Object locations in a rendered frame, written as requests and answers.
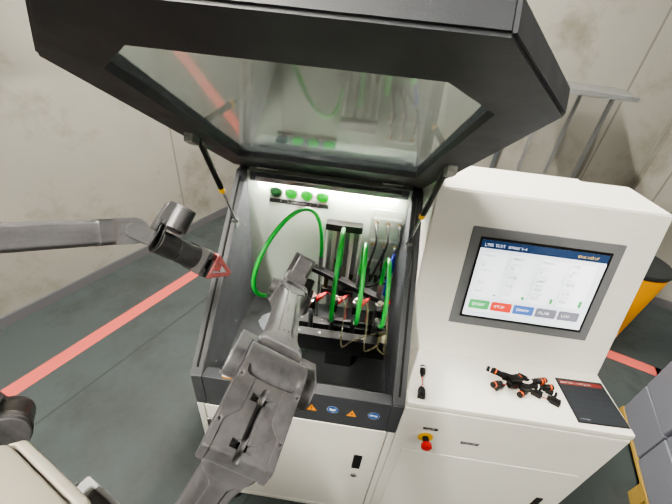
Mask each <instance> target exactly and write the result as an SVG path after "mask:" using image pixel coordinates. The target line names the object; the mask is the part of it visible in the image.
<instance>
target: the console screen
mask: <svg viewBox="0 0 672 504"><path fill-rule="evenodd" d="M626 248H627V246H626V245H620V244H612V243H604V242H597V241H589V240H581V239H574V238H566V237H558V236H551V235H543V234H536V233H528V232H520V231H513V230H505V229H497V228H490V227H482V226H474V227H473V231H472V234H471V238H470V242H469V246H468V249H467V253H466V257H465V260H464V264H463V268H462V272H461V275H460V279H459V283H458V286H457V290H456V294H455V298H454V301H453V305H452V309H451V312H450V316H449V320H448V321H450V322H457V323H464V324H471V325H478V326H485V327H492V328H499V329H506V330H513V331H520V332H527V333H534V334H541V335H548V336H555V337H562V338H569V339H576V340H583V341H585V340H586V338H587V335H588V333H589V331H590V329H591V326H592V324H593V322H594V320H595V318H596V315H597V313H598V311H599V309H600V306H601V304H602V302H603V300H604V297H605V295H606V293H607V291H608V288H609V286H610V284H611V282H612V279H613V277H614V275H615V273H616V271H617V268H618V266H619V264H620V262H621V259H622V257H623V255H624V253H625V250H626Z"/></svg>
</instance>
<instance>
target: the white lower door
mask: <svg viewBox="0 0 672 504"><path fill-rule="evenodd" d="M205 406H206V410H207V414H208V417H207V422H208V427H209V425H210V423H211V421H212V419H213V417H214V415H215V413H216V411H217V409H218V406H219V405H212V404H208V403H207V404H205ZM386 433H387V432H385V431H379V430H372V429H366V428H360V427H353V426H347V425H340V424H334V423H328V422H321V421H315V420H308V419H302V418H296V417H293V419H292V422H291V425H290V428H289V431H288V434H287V436H286V439H285V442H284V445H283V448H282V451H281V454H280V456H279V459H278V462H277V465H276V468H275V471H274V473H273V475H272V477H271V478H270V479H269V480H268V482H267V483H266V484H265V485H264V486H262V485H260V484H258V483H257V482H255V483H254V484H252V485H251V486H248V487H246V488H244V489H243V490H247V491H253V492H259V493H265V494H271V495H277V496H283V497H289V498H295V499H301V500H307V501H313V502H319V503H325V504H363V501H364V498H365V495H366V492H367V489H368V486H369V483H370V481H371V478H372V475H373V472H374V469H375V466H376V463H377V460H378V457H379V454H380V451H381V448H382V445H383V442H384V439H385V436H386Z"/></svg>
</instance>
